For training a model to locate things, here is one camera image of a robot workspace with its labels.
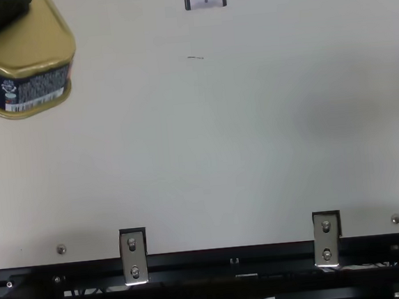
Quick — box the rectangular tin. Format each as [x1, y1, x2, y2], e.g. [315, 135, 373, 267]
[0, 0, 83, 122]

